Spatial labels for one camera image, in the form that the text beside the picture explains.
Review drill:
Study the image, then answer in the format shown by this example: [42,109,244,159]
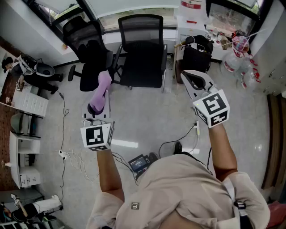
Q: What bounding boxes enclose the grey shell swivel chair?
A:
[35,62,56,78]

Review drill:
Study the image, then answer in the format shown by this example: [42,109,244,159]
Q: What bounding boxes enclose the person's beige shirt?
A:
[86,154,271,229]

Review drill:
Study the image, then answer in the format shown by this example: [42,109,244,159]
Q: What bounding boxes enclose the white tangled cable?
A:
[66,149,101,184]

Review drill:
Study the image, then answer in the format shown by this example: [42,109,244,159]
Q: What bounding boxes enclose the black high-back office chair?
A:
[62,15,115,92]

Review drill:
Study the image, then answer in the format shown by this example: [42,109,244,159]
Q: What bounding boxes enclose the brown wooden stool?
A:
[173,43,186,85]

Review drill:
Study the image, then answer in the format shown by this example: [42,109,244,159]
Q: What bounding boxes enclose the brown wooden boards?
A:
[261,93,286,191]

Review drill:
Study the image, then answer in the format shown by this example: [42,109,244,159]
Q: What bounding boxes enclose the white box cabinet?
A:
[176,13,206,45]

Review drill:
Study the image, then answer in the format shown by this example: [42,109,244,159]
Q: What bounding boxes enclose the pink fabric bundle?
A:
[267,200,286,229]

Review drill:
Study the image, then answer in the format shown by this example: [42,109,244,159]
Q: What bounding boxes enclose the black mesh office chair back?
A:
[118,14,164,54]

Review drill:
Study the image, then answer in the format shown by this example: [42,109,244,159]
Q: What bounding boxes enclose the black window frame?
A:
[22,0,264,34]

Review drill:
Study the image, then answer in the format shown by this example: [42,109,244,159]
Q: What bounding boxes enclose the person's right leg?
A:
[173,141,203,167]

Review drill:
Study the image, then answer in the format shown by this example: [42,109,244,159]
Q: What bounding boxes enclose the black screen device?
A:
[128,154,151,173]

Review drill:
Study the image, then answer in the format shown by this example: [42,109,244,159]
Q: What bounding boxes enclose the black chair armrest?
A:
[113,44,124,85]
[161,44,168,93]

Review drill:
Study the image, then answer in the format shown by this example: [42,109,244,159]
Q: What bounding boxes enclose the black bag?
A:
[182,34,214,73]

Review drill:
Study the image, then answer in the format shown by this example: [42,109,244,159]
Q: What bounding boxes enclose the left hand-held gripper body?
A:
[80,118,116,152]

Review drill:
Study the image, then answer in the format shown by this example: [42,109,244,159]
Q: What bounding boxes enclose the person's right forearm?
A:
[207,123,238,182]

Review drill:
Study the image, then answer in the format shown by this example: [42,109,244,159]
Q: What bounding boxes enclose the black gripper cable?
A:
[206,146,213,176]
[111,152,139,186]

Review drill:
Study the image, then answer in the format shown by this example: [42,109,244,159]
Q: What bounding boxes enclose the pink balloon toy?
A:
[231,35,250,54]

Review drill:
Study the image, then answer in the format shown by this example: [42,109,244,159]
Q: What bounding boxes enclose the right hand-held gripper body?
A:
[192,84,231,129]

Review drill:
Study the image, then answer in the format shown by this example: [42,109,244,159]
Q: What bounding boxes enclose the black chair seat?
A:
[120,50,163,89]

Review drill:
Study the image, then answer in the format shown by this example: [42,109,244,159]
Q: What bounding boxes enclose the person's leg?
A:
[148,152,160,165]
[173,141,203,167]

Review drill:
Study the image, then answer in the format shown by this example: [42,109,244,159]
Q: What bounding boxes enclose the white open shelf unit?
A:
[8,131,42,189]

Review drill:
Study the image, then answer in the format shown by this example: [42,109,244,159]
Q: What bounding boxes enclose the person's left leg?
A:
[148,152,160,165]

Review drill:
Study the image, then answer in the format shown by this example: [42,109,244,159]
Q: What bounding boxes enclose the person's left forearm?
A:
[96,148,125,199]

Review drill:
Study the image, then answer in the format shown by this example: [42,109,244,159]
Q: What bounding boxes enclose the grey round chair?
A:
[10,112,32,135]

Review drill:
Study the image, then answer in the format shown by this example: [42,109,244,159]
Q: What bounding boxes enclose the empty clear water jug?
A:
[220,51,244,72]
[240,58,262,89]

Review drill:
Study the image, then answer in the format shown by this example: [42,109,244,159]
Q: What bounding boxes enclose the purple cloth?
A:
[88,71,112,114]

